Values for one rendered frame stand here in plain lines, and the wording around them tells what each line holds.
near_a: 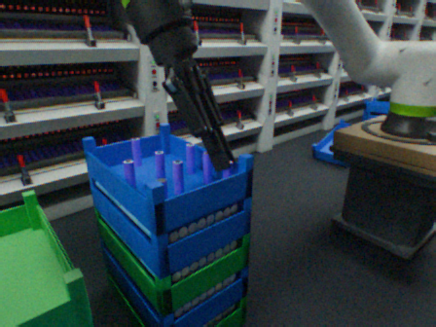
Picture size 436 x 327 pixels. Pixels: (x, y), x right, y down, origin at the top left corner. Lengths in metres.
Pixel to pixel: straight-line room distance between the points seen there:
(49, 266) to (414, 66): 0.95
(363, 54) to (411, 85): 0.16
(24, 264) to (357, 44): 0.93
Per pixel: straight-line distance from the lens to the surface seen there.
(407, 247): 1.08
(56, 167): 1.17
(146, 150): 0.74
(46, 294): 0.54
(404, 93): 0.99
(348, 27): 0.94
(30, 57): 1.06
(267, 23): 1.63
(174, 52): 0.49
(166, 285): 0.53
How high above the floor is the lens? 0.59
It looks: 22 degrees down
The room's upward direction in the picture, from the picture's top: straight up
